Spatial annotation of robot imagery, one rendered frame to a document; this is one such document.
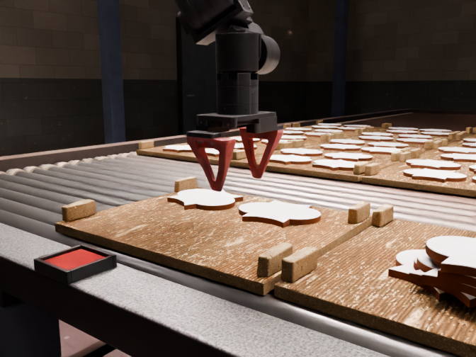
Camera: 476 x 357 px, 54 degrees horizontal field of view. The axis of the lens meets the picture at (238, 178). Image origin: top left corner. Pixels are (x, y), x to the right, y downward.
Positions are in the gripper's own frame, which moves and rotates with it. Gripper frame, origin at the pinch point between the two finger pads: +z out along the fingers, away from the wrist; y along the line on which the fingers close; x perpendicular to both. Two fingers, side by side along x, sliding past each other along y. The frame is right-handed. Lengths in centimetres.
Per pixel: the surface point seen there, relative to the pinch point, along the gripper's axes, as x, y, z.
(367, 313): 23.2, 10.3, 8.9
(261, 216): -2.2, -9.6, 8.4
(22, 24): -474, -246, -71
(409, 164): 1, -81, 11
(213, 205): -13.3, -10.8, 8.5
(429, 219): 18.3, -34.0, 11.7
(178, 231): -10.0, 2.0, 9.2
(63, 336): -145, -59, 105
